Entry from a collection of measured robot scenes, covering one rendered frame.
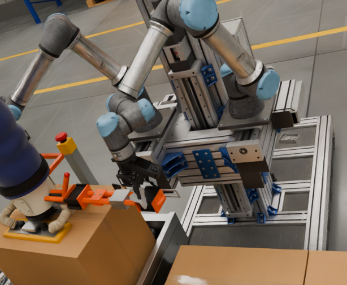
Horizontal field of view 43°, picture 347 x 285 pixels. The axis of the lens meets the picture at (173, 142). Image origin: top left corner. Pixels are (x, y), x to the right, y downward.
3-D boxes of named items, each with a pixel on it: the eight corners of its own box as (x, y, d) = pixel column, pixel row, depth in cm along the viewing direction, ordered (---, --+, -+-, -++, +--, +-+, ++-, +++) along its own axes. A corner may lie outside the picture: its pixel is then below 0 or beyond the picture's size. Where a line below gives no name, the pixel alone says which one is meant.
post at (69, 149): (130, 263, 292) (55, 145, 240) (134, 255, 296) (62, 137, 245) (139, 264, 288) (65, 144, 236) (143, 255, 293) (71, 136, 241)
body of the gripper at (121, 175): (132, 173, 161) (118, 148, 155) (151, 173, 157) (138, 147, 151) (122, 188, 156) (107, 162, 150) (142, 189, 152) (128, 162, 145)
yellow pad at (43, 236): (4, 237, 197) (-2, 229, 194) (18, 220, 203) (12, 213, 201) (59, 244, 179) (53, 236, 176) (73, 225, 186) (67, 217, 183)
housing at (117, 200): (112, 209, 167) (107, 201, 165) (121, 197, 172) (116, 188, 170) (127, 210, 164) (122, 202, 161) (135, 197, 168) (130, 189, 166)
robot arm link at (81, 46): (134, 106, 215) (37, 34, 189) (130, 94, 227) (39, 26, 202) (150, 87, 212) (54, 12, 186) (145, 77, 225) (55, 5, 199)
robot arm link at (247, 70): (261, 76, 182) (178, -18, 150) (289, 82, 170) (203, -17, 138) (246, 99, 182) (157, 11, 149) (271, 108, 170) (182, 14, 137)
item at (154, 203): (138, 212, 160) (133, 202, 157) (147, 198, 165) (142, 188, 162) (157, 214, 156) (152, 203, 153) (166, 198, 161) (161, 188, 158)
